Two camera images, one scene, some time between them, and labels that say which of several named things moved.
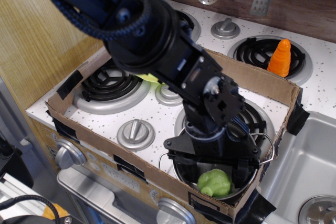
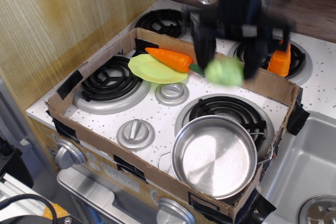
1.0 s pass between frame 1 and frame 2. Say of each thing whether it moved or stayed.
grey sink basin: stayed
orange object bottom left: stayed
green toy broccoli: moved
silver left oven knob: stayed
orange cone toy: stayed
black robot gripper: moved
